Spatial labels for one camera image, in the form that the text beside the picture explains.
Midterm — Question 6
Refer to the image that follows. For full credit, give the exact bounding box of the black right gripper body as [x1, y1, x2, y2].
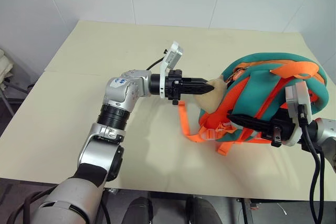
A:
[270, 107, 296, 148]

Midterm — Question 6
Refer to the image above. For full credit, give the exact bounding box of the orange and teal backpack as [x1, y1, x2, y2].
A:
[178, 52, 329, 156]

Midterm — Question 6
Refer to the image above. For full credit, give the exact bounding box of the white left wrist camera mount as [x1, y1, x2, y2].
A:
[159, 41, 185, 99]

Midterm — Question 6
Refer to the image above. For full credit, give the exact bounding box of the grey metal frame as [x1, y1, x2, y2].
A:
[0, 80, 33, 118]

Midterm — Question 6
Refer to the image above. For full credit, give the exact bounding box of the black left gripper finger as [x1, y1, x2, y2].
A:
[182, 86, 214, 95]
[182, 78, 214, 88]

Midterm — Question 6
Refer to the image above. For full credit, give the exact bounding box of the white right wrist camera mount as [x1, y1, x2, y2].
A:
[285, 81, 313, 147]

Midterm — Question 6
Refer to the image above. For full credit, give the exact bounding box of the white folded cloth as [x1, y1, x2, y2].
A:
[0, 48, 16, 88]

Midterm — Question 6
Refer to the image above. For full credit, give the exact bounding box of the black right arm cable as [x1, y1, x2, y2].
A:
[298, 103, 326, 224]

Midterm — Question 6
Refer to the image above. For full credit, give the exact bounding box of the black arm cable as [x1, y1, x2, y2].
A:
[298, 103, 326, 224]
[145, 48, 169, 71]

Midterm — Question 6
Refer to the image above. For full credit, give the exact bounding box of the dark rounded shape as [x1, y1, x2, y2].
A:
[185, 196, 224, 224]
[125, 196, 154, 224]

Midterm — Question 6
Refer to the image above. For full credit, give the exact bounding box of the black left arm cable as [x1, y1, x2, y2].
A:
[145, 48, 169, 71]

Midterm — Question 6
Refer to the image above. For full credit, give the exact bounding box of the beige soft object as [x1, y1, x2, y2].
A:
[193, 74, 228, 112]

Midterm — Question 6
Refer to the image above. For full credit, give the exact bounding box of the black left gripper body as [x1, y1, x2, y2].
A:
[165, 69, 185, 105]

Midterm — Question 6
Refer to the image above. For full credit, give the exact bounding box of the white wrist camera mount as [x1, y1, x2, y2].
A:
[159, 41, 185, 99]
[285, 81, 313, 147]

